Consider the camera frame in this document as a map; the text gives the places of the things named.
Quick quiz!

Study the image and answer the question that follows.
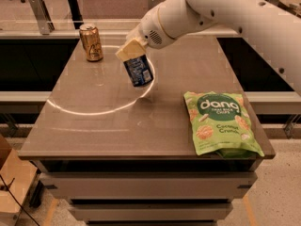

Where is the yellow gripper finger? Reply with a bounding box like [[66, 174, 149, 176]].
[[116, 39, 146, 62]]

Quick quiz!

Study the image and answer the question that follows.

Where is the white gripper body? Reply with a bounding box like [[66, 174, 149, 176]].
[[126, 7, 175, 49]]

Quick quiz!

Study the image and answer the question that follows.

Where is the blue pepsi can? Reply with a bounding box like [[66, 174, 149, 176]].
[[124, 55, 153, 87]]

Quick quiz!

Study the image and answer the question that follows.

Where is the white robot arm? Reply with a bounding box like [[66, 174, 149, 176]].
[[117, 0, 301, 93]]

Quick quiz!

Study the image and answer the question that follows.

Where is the gold soda can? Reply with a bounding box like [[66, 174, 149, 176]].
[[79, 24, 103, 62]]

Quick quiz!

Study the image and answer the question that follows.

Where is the black table leg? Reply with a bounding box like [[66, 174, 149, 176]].
[[68, 0, 83, 29]]

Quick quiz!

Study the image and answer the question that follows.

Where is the green dang chips bag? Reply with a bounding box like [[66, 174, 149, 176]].
[[183, 91, 264, 158]]

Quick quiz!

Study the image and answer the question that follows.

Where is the grey drawer cabinet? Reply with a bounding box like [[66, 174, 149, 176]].
[[40, 171, 257, 226]]

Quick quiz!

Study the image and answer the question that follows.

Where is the cardboard box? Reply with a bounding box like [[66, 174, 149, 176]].
[[0, 135, 37, 226]]

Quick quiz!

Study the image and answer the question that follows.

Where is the middle metal bracket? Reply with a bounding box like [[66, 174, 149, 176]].
[[148, 0, 158, 9]]

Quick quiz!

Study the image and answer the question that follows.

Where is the left metal bracket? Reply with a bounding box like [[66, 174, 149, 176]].
[[28, 0, 55, 35]]

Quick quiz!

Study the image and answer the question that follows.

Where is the black cable on floor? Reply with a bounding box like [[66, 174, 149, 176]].
[[0, 175, 40, 226]]

